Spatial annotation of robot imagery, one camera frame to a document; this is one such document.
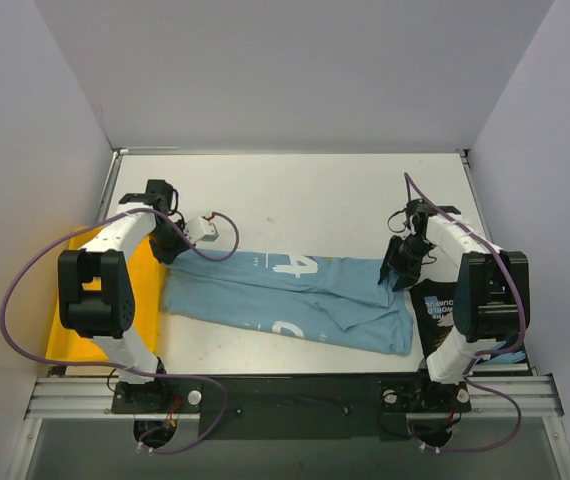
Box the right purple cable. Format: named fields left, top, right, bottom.
left=403, top=172, right=524, bottom=451

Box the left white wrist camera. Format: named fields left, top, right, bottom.
left=184, top=212, right=219, bottom=245

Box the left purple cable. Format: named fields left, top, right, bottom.
left=0, top=208, right=240, bottom=456

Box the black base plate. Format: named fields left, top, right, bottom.
left=111, top=372, right=471, bottom=445

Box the black printed t-shirt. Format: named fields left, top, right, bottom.
left=401, top=279, right=528, bottom=368

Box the aluminium frame rail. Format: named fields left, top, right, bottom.
left=25, top=375, right=564, bottom=419

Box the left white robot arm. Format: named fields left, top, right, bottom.
left=57, top=180, right=189, bottom=412

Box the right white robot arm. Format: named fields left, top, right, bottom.
left=379, top=199, right=530, bottom=409

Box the light blue t-shirt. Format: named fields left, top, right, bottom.
left=162, top=252, right=413, bottom=355

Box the purple cable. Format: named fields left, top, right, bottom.
left=0, top=208, right=240, bottom=456
left=403, top=172, right=524, bottom=451

